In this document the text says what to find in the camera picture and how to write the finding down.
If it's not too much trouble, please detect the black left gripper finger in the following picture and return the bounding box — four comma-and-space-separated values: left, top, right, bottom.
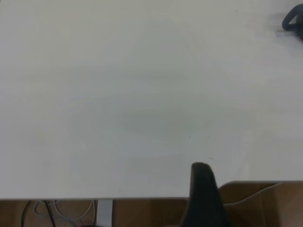
181, 162, 234, 227

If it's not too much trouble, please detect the dark grey-blue ceramic mug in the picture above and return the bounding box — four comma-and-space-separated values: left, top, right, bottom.
281, 4, 303, 42

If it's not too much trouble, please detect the white table leg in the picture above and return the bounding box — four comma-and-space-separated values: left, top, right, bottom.
97, 200, 113, 227

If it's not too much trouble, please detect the grey cable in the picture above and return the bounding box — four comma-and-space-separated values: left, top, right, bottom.
33, 200, 94, 224

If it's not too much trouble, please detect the black cable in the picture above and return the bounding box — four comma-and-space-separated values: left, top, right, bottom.
21, 200, 56, 227

